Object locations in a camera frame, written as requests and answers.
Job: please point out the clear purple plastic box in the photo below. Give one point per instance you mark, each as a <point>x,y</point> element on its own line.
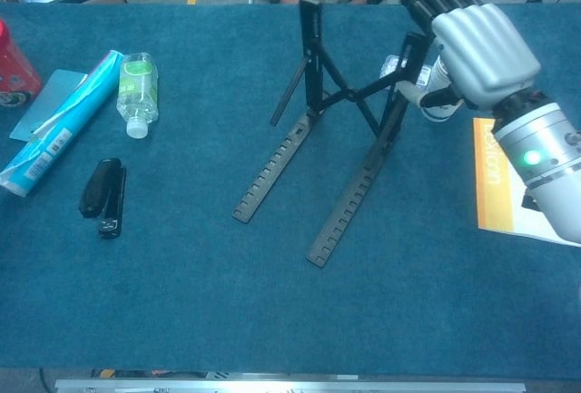
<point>390,66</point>

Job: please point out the blue carpet table cover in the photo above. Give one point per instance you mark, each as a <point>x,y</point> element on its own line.
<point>181,297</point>

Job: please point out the yellow white Lexicon book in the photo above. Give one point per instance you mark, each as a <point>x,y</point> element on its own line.
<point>492,184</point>

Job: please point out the light blue smartphone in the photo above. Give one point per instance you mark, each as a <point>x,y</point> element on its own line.
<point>43,102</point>

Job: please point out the blue cling film tube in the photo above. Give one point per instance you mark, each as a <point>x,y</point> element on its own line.
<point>68,125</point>

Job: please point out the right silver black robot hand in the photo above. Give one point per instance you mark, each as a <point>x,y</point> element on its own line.
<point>485,52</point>

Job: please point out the black stapler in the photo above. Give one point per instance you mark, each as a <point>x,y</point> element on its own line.
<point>97,193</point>

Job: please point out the black folding laptop stand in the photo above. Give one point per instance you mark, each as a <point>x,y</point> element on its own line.
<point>313,57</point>

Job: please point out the clear water bottle green label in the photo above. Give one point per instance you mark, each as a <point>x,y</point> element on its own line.
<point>136,89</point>

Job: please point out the aluminium frame rail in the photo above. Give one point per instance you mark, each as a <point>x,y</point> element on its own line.
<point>290,386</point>

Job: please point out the white cup of paper clips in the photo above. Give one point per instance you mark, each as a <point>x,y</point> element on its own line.
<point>438,114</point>

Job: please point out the red snack canister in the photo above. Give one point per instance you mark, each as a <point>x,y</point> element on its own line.
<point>16,71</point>

